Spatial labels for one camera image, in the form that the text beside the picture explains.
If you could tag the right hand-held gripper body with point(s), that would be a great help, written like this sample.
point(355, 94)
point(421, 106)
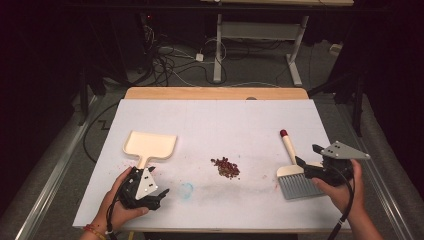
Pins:
point(340, 151)

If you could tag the aluminium rail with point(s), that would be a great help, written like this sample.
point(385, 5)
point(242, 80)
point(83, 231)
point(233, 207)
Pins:
point(50, 180)
point(380, 186)

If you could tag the person's left hand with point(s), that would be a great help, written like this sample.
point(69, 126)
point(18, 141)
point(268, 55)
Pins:
point(115, 210)

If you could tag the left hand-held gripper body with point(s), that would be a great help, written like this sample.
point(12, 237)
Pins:
point(146, 186)

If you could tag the cream plastic dustpan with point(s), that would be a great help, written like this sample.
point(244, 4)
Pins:
point(150, 145)

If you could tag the black metal stand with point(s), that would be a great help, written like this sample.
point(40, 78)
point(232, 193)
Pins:
point(358, 106)
point(83, 100)

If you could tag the wooden table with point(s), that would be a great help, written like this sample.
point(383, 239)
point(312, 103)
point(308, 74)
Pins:
point(213, 93)

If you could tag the cream hand brush red tip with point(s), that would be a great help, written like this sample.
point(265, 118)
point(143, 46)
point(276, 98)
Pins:
point(296, 186)

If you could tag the white table mat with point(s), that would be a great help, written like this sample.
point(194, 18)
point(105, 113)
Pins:
point(200, 116)

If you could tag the pile of red beans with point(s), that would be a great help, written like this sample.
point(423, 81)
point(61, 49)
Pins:
point(226, 168)

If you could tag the person's right hand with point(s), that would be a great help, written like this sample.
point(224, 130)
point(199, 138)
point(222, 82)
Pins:
point(340, 196)

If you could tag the white power adapter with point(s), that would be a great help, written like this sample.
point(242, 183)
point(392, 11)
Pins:
point(199, 57)

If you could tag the white metal desk frame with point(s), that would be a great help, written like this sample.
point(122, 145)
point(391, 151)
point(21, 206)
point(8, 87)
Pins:
point(260, 30)

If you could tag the small white box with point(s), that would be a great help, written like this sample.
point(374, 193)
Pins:
point(335, 49)

